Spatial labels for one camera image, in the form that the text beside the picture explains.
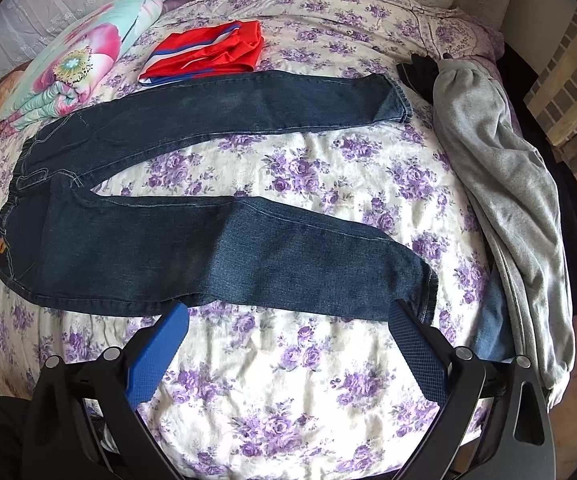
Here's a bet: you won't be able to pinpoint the black garment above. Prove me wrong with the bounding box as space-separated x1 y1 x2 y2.
396 53 439 105

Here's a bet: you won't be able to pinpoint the floral folded quilt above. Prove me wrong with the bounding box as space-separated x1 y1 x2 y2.
0 0 162 132

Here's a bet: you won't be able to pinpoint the grey sweatpants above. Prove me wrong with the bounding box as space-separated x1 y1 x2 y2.
433 58 575 408

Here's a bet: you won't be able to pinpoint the red folded shorts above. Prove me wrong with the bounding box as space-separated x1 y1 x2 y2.
138 21 264 87

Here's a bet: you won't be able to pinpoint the dark blue denim jeans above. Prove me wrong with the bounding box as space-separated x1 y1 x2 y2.
0 70 438 323

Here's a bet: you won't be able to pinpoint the light blue jeans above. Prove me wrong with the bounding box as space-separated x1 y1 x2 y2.
471 266 515 362

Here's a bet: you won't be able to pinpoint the purple floral bed sheet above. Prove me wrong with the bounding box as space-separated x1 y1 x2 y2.
0 0 502 479

